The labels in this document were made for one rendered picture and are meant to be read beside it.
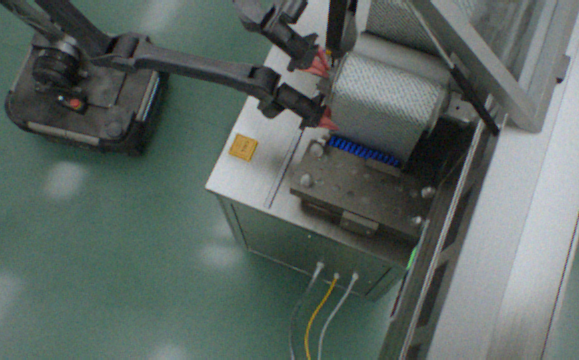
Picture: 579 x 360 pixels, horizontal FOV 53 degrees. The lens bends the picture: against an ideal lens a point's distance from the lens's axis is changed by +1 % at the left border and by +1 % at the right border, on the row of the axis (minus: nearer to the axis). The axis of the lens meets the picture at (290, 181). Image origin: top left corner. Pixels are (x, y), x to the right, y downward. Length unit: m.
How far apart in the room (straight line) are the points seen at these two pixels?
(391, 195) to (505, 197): 0.66
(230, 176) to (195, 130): 1.09
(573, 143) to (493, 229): 0.41
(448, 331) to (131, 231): 1.99
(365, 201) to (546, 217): 0.54
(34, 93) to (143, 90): 0.48
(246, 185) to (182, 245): 0.97
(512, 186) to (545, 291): 0.28
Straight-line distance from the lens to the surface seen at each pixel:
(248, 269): 2.59
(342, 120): 1.56
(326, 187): 1.60
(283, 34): 1.42
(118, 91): 2.69
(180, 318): 2.60
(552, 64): 1.09
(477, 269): 0.95
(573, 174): 1.30
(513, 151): 1.03
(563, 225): 1.26
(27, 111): 2.81
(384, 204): 1.60
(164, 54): 1.59
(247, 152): 1.75
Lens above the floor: 2.55
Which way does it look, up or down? 72 degrees down
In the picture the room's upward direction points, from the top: 1 degrees counter-clockwise
